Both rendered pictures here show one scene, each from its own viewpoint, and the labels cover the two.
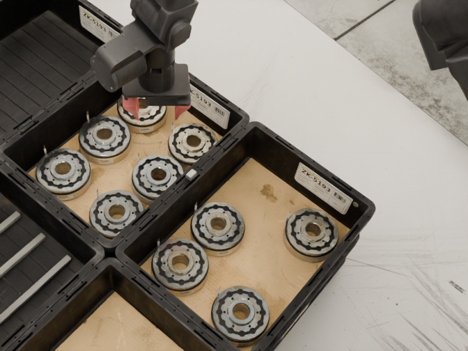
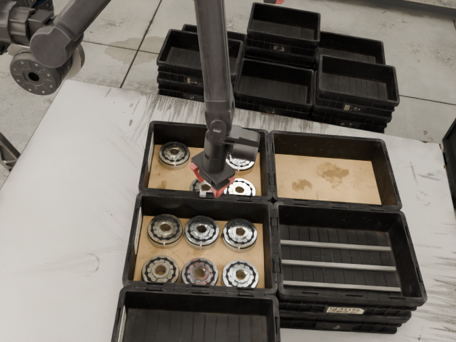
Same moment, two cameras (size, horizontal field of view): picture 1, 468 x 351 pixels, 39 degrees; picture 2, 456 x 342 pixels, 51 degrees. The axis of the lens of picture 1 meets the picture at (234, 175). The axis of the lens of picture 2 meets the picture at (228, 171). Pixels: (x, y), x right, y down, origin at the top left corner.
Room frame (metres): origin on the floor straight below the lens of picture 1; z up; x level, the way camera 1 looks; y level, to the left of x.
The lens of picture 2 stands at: (1.09, 0.82, 2.05)
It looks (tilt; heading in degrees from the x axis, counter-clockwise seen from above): 49 degrees down; 235
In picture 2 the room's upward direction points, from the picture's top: 9 degrees clockwise
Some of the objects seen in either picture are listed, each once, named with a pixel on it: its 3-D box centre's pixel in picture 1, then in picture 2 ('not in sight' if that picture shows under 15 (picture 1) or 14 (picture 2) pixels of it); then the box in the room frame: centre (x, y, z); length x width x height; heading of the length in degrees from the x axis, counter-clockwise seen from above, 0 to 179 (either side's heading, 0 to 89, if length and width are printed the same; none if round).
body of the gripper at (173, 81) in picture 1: (156, 71); (214, 159); (0.68, 0.15, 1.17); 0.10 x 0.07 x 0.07; 105
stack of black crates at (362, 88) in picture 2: not in sight; (345, 110); (-0.51, -0.50, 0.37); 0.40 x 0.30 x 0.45; 144
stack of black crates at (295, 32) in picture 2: not in sight; (277, 54); (-0.43, -1.06, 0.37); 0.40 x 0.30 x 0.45; 144
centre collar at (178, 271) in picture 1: (180, 262); (239, 190); (0.52, 0.06, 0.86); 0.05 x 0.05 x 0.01
